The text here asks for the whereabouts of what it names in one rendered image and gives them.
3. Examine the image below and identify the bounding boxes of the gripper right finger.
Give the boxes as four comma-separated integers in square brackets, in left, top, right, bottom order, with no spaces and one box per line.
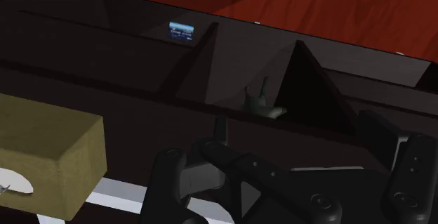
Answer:
[357,110,438,224]

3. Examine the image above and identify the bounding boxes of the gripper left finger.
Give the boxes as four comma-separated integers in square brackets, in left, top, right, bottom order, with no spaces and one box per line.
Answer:
[139,115,343,224]

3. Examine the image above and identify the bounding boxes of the grey hand-shaped figure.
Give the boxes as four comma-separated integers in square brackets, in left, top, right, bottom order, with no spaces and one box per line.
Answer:
[241,76,288,120]

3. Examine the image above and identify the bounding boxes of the blue card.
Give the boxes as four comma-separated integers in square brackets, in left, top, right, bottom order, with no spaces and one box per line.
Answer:
[168,21,195,42]

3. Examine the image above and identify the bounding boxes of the black table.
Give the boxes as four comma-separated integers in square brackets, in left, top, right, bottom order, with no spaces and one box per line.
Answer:
[0,0,438,224]

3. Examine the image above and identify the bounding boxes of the olive tissue box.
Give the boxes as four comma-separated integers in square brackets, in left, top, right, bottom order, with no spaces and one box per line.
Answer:
[0,93,108,222]

